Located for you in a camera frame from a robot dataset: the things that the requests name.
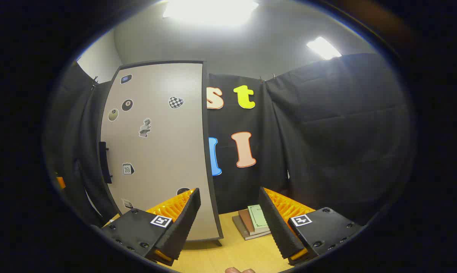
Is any grey cabinet door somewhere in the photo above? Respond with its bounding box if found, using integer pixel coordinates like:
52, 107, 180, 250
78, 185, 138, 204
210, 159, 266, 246
99, 61, 222, 242

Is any black backdrop cloth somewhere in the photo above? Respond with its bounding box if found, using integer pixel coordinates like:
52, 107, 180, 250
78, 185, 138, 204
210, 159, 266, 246
42, 53, 416, 228

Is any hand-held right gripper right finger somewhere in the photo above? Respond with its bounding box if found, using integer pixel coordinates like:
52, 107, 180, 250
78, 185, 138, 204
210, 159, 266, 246
259, 187, 365, 266

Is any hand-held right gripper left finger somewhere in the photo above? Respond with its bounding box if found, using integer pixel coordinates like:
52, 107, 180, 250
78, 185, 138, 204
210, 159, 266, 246
99, 188, 201, 267

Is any black door handle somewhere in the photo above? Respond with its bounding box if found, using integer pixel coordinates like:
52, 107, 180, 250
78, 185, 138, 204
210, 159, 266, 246
99, 141, 113, 184

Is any ceiling light panel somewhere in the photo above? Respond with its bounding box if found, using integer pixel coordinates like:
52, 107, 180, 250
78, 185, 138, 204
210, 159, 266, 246
306, 36, 342, 60
163, 0, 259, 25

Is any brown book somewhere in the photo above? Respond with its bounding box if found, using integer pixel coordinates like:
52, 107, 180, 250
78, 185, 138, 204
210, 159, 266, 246
239, 209, 256, 235

